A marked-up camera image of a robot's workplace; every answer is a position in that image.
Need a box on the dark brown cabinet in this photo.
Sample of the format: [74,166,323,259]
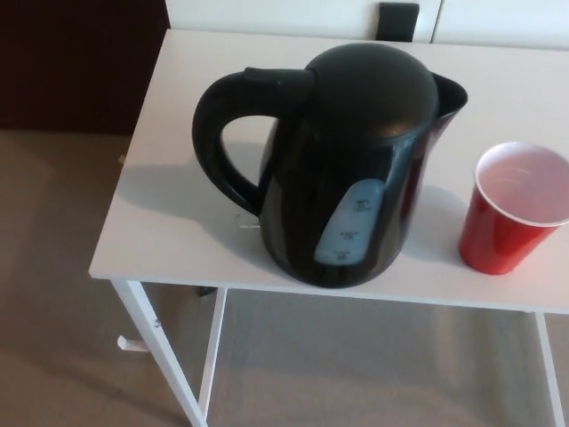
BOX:
[0,0,168,134]

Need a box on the black electric kettle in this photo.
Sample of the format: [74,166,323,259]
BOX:
[191,43,470,289]

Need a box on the red plastic cup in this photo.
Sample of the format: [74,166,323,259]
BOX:
[459,141,569,277]

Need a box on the white metal-frame table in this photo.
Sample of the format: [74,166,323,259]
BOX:
[87,28,569,427]

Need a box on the black rectangular wall plate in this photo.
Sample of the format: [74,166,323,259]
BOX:
[378,2,420,44]

